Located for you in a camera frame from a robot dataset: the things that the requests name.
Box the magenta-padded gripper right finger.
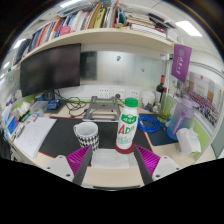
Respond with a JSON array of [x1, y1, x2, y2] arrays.
[[133, 144, 183, 186]]

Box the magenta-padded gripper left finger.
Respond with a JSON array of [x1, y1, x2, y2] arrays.
[[43, 144, 95, 187]]

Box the white drink bottle green cap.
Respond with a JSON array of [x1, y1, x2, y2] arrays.
[[115, 97, 139, 150]]

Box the purple translucent water jug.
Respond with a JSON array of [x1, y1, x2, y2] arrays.
[[165, 97, 198, 141]]

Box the dark blue mouse pad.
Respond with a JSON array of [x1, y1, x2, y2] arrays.
[[138, 113, 179, 147]]

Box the black desk mat red edge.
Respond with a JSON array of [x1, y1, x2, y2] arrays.
[[38, 116, 153, 159]]

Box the white crumpled tissue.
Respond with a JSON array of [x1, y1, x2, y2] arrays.
[[175, 127, 202, 158]]

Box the black white checkered mug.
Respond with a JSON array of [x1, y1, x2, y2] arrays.
[[72, 121, 100, 153]]

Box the white open notebook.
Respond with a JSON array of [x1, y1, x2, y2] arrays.
[[13, 116, 58, 158]]

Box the white folded paper napkin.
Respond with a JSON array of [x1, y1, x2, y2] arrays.
[[90, 148, 130, 170]]

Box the green clear glass vase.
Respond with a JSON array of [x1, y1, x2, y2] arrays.
[[159, 96, 174, 124]]

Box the small blue box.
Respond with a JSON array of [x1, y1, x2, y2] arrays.
[[46, 99, 62, 111]]

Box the clear plastic box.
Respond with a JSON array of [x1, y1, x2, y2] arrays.
[[29, 100, 49, 117]]

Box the grey metal laptop stand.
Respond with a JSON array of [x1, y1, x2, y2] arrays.
[[82, 95, 122, 123]]

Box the white round jar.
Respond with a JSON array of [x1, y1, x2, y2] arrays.
[[141, 90, 157, 108]]

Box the dark wine bottle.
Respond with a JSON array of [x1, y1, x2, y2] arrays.
[[155, 74, 166, 103]]

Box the group photo poster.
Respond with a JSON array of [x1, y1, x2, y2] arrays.
[[181, 71, 221, 128]]

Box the black computer monitor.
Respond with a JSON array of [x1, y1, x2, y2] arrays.
[[19, 43, 82, 98]]

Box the purple hanging banner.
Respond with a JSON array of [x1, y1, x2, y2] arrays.
[[170, 43, 193, 84]]

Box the white ceiling light panel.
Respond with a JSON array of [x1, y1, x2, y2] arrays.
[[59, 0, 81, 8], [175, 20, 203, 38]]

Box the blue coiled cable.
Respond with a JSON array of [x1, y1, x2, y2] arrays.
[[137, 114, 164, 134]]

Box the black tangled cables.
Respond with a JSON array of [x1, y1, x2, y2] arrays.
[[61, 96, 89, 118]]

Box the white wall power outlet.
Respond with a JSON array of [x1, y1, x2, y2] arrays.
[[98, 88, 110, 99], [113, 88, 126, 99], [129, 89, 141, 100]]

